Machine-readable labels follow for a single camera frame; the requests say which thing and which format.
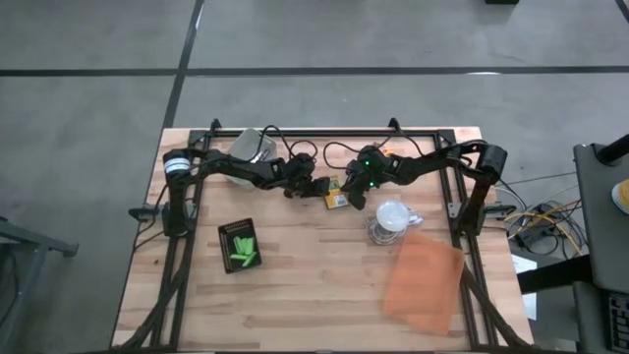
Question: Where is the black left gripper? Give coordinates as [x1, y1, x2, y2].
[282, 152, 332, 200]

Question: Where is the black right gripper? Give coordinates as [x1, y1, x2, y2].
[339, 145, 390, 210]

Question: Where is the yellow green crayon box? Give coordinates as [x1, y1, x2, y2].
[323, 175, 351, 210]

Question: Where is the white plastic bin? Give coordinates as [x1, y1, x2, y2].
[225, 127, 279, 187]

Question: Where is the black mesh basket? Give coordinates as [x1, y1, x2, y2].
[217, 217, 263, 275]

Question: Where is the orange translucent folder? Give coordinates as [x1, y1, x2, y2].
[381, 230, 467, 338]

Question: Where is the white paper sheet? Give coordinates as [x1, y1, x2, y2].
[510, 253, 540, 321]

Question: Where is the grey desk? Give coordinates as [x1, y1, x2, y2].
[572, 132, 629, 354]

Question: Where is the yellow white container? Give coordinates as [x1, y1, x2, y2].
[610, 177, 629, 216]

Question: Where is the black keyboard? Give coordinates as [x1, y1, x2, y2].
[606, 289, 629, 354]

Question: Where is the grey metal stand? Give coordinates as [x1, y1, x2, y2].
[0, 215, 80, 345]

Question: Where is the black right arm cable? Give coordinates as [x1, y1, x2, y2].
[322, 140, 374, 171]

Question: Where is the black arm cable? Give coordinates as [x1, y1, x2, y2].
[257, 124, 320, 163]
[322, 140, 374, 171]

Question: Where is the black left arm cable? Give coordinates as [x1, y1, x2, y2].
[257, 124, 320, 163]

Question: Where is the floor cable bundle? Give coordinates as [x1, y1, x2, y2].
[500, 171, 591, 257]

